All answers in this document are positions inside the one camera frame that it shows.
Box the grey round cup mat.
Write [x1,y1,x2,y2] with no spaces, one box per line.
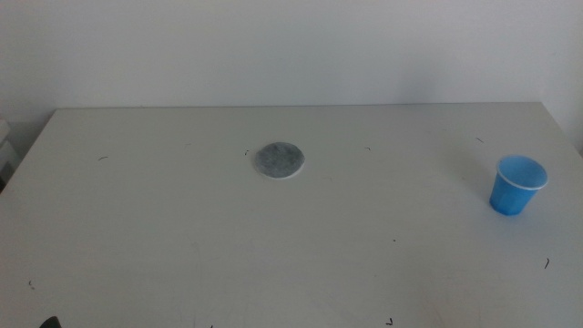
[253,141,306,180]

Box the blue plastic cup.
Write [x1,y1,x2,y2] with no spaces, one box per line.
[488,154,549,217]

